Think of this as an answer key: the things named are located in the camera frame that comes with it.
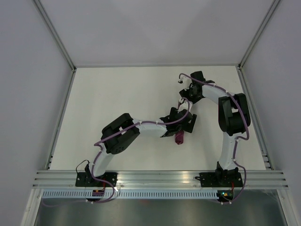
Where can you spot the right aluminium frame post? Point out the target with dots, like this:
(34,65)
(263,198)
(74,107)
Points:
(264,23)

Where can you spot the aluminium front rail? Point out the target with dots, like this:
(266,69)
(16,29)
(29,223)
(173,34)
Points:
(167,180)

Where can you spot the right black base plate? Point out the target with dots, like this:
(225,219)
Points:
(209,179)

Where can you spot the left aluminium frame post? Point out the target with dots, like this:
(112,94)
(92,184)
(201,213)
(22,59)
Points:
(47,20)

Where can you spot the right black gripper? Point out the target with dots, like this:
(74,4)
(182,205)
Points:
(184,93)

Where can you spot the purple cloth napkin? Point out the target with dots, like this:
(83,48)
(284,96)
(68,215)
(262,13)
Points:
(179,137)

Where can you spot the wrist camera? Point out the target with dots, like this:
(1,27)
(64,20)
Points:
(183,104)
(184,82)

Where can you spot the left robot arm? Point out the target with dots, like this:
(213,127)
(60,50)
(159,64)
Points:
(121,133)

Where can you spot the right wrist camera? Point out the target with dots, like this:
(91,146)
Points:
(184,82)

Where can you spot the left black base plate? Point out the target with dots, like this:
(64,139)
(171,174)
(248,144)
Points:
(85,180)

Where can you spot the aluminium frame post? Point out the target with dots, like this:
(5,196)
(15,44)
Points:
(264,23)
(47,20)

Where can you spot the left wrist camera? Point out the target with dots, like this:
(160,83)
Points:
(183,104)

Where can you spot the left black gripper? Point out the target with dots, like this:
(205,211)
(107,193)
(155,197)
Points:
(190,126)

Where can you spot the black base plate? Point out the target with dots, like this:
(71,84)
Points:
(209,179)
(85,180)

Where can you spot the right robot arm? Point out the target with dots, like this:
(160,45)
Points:
(233,119)

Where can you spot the white slotted cable duct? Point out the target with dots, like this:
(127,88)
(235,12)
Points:
(132,194)

